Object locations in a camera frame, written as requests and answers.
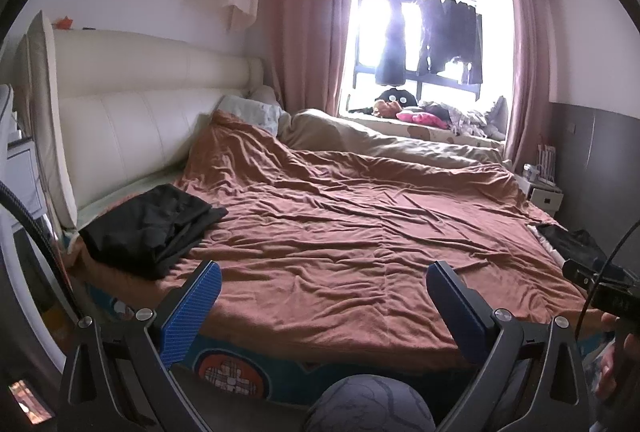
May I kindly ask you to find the cream pillow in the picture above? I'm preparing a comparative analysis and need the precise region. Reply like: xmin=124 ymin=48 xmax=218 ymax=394
xmin=248 ymin=84 xmax=281 ymax=109

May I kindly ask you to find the white side shelf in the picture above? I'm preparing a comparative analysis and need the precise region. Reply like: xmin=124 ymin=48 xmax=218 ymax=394
xmin=0 ymin=84 xmax=51 ymax=223

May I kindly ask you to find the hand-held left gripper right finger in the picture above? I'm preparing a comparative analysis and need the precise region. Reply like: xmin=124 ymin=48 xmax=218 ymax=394
xmin=426 ymin=261 xmax=591 ymax=432

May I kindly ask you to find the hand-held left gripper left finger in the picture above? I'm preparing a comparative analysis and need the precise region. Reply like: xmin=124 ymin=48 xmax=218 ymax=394
xmin=57 ymin=260 xmax=222 ymax=432

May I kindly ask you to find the brown blanket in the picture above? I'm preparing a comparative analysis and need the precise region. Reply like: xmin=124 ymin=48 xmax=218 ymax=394
xmin=70 ymin=109 xmax=606 ymax=355

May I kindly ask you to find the cream padded headboard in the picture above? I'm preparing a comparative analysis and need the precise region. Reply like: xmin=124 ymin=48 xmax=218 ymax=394
xmin=20 ymin=9 xmax=281 ymax=233

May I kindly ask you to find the white bedside cabinet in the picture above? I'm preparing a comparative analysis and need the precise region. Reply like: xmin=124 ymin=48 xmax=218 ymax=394
xmin=515 ymin=174 xmax=566 ymax=214

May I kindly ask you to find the black plush toy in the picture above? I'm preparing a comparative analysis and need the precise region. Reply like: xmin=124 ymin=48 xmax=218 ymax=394
xmin=377 ymin=87 xmax=417 ymax=109

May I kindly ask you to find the pink curtain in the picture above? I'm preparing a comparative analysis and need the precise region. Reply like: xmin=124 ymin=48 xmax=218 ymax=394
xmin=502 ymin=0 xmax=551 ymax=163
xmin=262 ymin=0 xmax=359 ymax=118

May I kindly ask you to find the blue cartoon bed sheet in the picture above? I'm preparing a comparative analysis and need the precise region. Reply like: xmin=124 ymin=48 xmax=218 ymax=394
xmin=65 ymin=262 xmax=476 ymax=413

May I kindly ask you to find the wide dark hanging garment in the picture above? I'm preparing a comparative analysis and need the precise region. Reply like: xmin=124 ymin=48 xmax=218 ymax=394
xmin=417 ymin=0 xmax=485 ymax=86

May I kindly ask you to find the dark folded garment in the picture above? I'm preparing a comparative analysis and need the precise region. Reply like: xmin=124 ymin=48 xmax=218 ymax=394
xmin=537 ymin=224 xmax=609 ymax=264

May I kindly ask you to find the long dark hanging garment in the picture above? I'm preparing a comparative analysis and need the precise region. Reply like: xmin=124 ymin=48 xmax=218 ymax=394
xmin=375 ymin=0 xmax=407 ymax=86

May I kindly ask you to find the pink plush cushion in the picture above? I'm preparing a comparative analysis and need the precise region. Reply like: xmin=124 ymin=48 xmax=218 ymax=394
xmin=397 ymin=109 xmax=451 ymax=129

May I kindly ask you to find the brown plush toy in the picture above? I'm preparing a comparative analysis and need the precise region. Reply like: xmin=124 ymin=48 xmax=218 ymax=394
xmin=372 ymin=99 xmax=401 ymax=119

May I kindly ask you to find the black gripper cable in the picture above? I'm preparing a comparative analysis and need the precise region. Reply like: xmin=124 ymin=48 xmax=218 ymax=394
xmin=574 ymin=221 xmax=640 ymax=340
xmin=0 ymin=181 xmax=83 ymax=328

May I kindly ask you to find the beige duvet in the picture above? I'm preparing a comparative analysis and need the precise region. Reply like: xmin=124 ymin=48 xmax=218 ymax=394
xmin=280 ymin=108 xmax=513 ymax=170

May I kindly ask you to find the pale printed pillow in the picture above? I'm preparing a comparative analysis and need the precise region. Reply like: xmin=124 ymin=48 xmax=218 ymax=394
xmin=217 ymin=94 xmax=291 ymax=136

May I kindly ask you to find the person's right hand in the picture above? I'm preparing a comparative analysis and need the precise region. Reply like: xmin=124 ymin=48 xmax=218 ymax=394
xmin=595 ymin=313 xmax=623 ymax=395

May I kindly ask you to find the black shirt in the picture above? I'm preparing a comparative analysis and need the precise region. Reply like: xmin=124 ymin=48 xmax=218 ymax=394
xmin=80 ymin=184 xmax=229 ymax=281

